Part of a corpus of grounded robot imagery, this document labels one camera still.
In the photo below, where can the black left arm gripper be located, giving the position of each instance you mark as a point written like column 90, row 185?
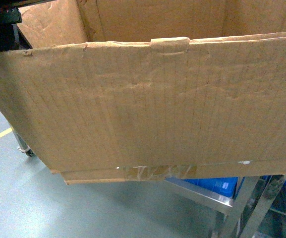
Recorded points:
column 11, row 38

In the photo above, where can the large cardboard box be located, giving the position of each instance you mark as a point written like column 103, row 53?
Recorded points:
column 116, row 90

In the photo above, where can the stainless steel shelf rack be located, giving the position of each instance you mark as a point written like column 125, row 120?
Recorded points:
column 44, row 207

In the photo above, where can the blue plastic bin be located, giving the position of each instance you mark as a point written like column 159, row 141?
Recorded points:
column 222, row 186

